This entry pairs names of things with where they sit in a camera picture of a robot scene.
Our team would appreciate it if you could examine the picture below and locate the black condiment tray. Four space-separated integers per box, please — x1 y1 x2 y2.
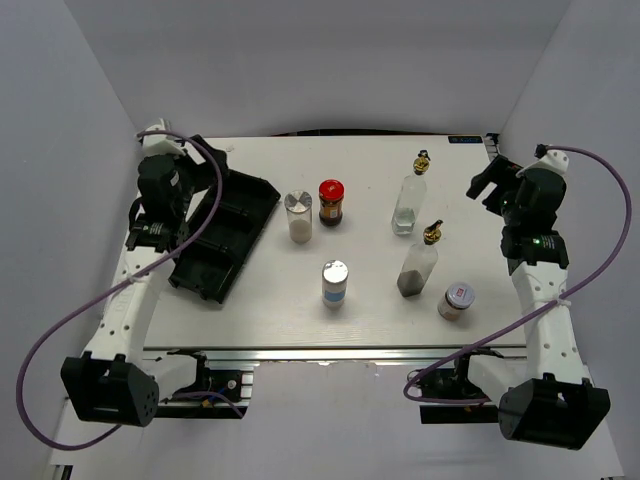
169 170 281 304

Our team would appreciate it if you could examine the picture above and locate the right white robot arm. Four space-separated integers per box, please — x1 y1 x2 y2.
451 155 611 450

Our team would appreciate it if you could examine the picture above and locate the clear oil bottle gold spout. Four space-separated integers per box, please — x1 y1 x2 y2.
391 150 431 236

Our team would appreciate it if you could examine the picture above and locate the red lid sauce jar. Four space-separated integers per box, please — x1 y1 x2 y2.
319 179 345 227

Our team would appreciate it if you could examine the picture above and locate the blue label silver lid jar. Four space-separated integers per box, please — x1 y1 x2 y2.
322 260 349 309

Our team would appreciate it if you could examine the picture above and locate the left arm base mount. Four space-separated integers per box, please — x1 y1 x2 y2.
144 349 254 420

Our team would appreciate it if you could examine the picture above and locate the blue logo sticker right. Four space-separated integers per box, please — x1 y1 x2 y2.
447 135 484 145

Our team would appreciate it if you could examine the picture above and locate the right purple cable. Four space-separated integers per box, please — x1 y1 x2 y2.
402 144 633 404

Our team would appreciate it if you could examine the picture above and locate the aluminium table rail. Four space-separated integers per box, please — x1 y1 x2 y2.
142 346 531 364

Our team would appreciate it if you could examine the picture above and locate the dark sauce bottle gold spout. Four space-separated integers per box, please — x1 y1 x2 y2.
397 220 443 298

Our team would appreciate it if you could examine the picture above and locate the purple cable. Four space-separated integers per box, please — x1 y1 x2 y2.
15 129 225 450
402 144 633 404

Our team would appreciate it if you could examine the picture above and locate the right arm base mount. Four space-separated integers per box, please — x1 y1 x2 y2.
417 347 504 425

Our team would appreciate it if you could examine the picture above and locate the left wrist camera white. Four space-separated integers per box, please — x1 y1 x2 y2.
139 118 184 157

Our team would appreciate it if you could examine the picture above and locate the white lid brown jar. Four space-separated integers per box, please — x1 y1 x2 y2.
437 282 475 321

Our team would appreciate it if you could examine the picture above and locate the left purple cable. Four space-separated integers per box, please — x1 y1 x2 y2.
15 129 225 450

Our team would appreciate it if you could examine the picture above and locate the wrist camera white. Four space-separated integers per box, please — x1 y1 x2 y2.
532 144 569 176
139 118 184 157

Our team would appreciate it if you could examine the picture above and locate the glass jar white powder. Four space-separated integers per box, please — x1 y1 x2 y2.
284 190 312 244

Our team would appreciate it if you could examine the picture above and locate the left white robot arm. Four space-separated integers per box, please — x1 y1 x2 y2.
61 130 228 427

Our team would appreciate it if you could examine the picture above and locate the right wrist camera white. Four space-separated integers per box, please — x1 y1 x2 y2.
532 144 569 176

